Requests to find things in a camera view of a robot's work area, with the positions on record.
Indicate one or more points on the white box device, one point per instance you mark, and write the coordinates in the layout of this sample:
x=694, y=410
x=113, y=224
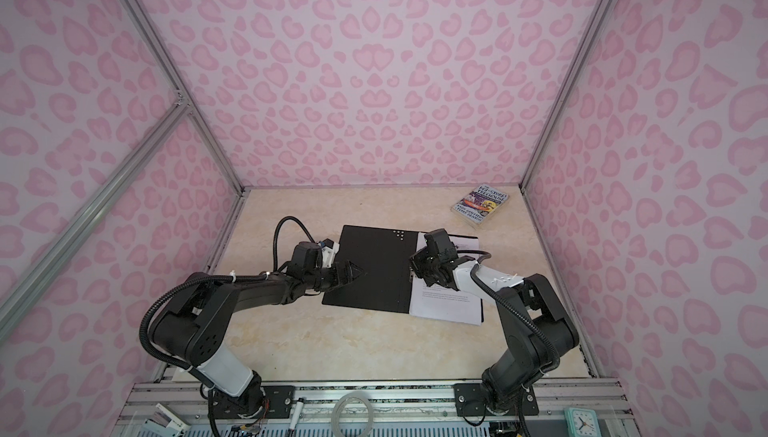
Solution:
x=163, y=422

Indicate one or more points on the colourful paperback book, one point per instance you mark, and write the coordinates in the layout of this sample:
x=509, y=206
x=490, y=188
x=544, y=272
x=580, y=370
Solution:
x=478, y=205

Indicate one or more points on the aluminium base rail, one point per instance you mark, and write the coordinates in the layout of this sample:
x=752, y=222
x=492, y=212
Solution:
x=401, y=408

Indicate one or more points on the white marker pen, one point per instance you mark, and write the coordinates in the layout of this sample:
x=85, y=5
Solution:
x=295, y=416

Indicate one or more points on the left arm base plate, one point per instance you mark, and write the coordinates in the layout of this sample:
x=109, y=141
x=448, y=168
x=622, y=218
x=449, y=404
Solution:
x=279, y=401

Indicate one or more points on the printed paper sheet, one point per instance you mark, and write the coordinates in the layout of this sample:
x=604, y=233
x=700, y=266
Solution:
x=443, y=304

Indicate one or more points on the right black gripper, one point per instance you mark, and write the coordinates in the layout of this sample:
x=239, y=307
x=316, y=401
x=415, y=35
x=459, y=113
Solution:
x=415, y=262

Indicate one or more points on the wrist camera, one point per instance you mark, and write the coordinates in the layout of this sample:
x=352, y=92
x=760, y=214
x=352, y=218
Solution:
x=438, y=241
x=329, y=250

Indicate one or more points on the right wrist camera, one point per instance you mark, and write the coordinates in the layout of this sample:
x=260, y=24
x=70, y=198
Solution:
x=438, y=241

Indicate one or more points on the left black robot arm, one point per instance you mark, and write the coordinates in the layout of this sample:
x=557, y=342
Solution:
x=187, y=325

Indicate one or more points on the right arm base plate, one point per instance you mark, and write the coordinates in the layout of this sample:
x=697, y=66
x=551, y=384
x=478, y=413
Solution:
x=473, y=401

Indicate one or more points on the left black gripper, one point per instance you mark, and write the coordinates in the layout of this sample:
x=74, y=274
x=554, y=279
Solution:
x=339, y=281

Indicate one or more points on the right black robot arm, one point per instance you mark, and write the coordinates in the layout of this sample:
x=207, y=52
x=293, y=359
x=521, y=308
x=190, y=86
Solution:
x=537, y=329

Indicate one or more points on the teal desk clock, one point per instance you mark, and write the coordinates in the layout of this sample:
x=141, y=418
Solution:
x=582, y=422

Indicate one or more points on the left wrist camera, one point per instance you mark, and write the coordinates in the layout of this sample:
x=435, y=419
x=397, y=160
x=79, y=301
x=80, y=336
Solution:
x=329, y=250

